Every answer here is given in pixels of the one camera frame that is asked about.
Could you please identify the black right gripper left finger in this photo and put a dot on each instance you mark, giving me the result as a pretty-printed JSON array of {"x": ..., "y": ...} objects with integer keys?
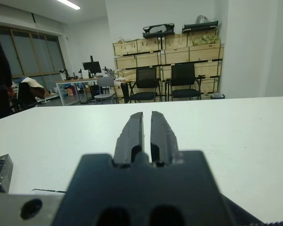
[{"x": 129, "y": 139}]

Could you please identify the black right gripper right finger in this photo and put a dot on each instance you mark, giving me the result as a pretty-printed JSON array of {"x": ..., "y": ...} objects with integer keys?
[{"x": 162, "y": 139}]

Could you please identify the black camera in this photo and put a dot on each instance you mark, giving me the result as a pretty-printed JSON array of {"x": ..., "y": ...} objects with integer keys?
[{"x": 3, "y": 174}]

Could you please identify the black computer tower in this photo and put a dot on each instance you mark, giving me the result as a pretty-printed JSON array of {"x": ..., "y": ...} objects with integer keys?
[{"x": 94, "y": 91}]

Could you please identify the grey chair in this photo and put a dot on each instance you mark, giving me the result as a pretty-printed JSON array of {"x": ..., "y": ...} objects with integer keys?
[{"x": 105, "y": 82}]

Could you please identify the black mesh chair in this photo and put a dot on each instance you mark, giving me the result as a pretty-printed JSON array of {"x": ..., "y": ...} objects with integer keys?
[
  {"x": 145, "y": 77},
  {"x": 182, "y": 75}
]

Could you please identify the black waste bin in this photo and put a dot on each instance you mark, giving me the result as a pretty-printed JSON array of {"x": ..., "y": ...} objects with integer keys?
[{"x": 218, "y": 96}]

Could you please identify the black computer monitor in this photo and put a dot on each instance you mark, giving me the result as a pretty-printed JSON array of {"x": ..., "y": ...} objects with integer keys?
[{"x": 92, "y": 67}]

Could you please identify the wooden crate with green filling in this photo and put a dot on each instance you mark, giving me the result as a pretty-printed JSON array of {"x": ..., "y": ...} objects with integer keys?
[{"x": 204, "y": 40}]

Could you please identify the office chair with clothes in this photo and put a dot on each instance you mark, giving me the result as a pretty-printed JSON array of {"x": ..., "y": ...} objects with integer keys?
[{"x": 28, "y": 94}]

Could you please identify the clear plastic bag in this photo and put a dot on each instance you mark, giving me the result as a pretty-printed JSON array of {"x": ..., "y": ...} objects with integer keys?
[{"x": 202, "y": 19}]

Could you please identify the person in dark clothes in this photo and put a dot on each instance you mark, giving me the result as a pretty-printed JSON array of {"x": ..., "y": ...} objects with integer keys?
[{"x": 0, "y": 82}]

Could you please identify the ceiling light strip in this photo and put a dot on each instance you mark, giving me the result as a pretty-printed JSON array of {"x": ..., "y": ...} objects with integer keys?
[{"x": 68, "y": 4}]

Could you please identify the white frame desk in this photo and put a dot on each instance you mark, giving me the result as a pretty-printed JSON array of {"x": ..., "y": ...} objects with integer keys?
[{"x": 70, "y": 81}]

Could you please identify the window with brown frame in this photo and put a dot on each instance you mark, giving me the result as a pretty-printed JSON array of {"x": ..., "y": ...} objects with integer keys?
[{"x": 30, "y": 54}]

